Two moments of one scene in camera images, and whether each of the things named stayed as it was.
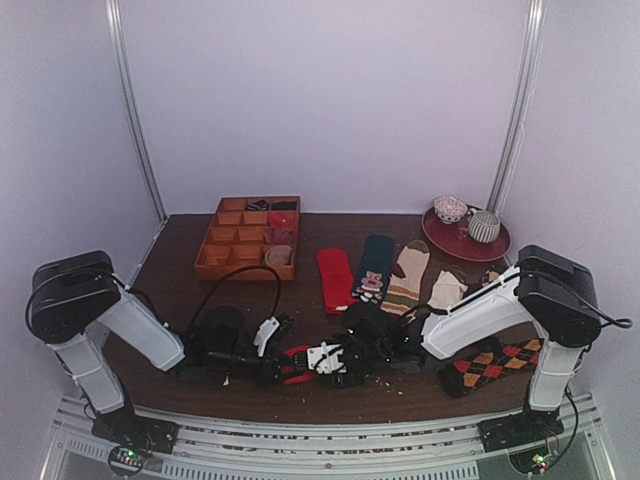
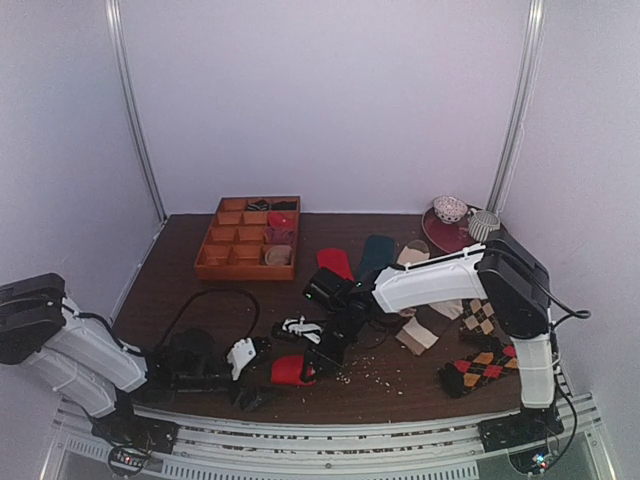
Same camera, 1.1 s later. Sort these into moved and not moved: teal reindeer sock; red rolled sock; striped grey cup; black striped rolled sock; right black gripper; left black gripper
Moved: left black gripper; right black gripper
Not moved: teal reindeer sock; striped grey cup; red rolled sock; black striped rolled sock
